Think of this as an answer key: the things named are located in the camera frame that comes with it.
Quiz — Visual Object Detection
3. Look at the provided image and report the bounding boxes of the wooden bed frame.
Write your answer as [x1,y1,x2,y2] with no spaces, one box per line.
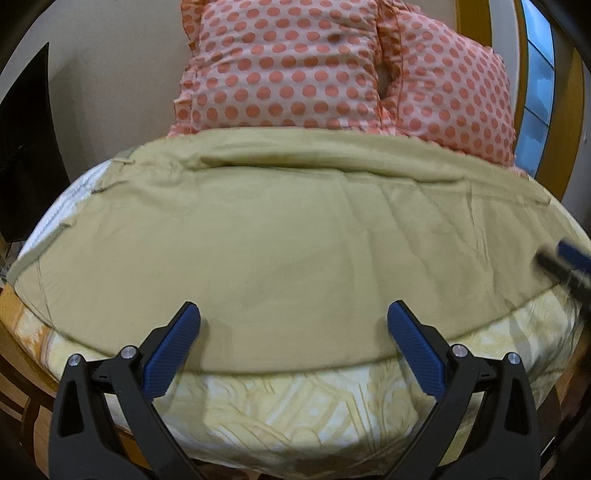
[0,283,153,480]

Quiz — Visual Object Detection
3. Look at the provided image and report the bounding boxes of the left polka dot pillow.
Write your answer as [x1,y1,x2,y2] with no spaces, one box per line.
[169,0,394,136]

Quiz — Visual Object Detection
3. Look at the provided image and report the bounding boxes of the yellow patterned bed sheet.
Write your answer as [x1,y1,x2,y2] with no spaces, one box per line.
[19,160,590,478]

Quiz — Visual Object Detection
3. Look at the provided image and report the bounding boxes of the dark doorway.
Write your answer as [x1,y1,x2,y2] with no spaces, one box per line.
[1,45,70,243]

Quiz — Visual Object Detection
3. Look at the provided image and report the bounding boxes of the khaki pants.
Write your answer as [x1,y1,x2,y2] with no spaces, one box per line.
[9,128,576,373]

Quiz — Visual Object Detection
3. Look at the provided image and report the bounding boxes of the right polka dot pillow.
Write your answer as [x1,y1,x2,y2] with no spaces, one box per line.
[377,1,516,168]

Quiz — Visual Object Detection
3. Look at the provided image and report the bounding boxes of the polka dot pillow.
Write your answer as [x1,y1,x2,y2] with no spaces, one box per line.
[377,1,516,168]
[169,0,394,136]

